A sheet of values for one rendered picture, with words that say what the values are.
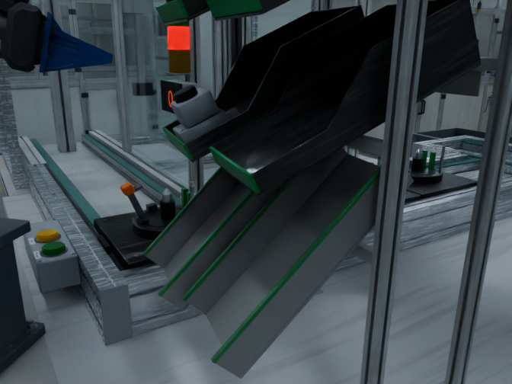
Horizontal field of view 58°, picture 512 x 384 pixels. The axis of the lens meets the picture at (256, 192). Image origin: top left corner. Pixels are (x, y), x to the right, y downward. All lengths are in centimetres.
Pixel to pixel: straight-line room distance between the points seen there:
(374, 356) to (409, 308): 38
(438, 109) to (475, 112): 83
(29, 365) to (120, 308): 15
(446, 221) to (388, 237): 77
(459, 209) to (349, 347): 60
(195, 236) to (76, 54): 32
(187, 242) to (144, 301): 13
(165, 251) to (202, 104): 26
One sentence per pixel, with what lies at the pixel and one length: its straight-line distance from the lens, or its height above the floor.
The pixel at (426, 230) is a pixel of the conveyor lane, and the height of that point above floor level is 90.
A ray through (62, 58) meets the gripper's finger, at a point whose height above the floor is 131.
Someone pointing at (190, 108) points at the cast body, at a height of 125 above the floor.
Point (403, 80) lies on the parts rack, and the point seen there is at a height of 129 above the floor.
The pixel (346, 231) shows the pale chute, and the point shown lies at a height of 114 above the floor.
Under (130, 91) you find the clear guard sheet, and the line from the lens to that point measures 157.
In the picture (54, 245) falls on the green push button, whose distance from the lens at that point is 91.
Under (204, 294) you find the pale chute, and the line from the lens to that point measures 60.
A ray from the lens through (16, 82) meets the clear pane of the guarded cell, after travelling 217.
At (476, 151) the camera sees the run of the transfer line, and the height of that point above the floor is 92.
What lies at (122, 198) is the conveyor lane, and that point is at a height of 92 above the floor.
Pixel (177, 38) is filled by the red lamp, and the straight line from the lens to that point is 108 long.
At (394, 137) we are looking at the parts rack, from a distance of 46.
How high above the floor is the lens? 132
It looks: 18 degrees down
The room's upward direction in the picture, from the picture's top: 1 degrees clockwise
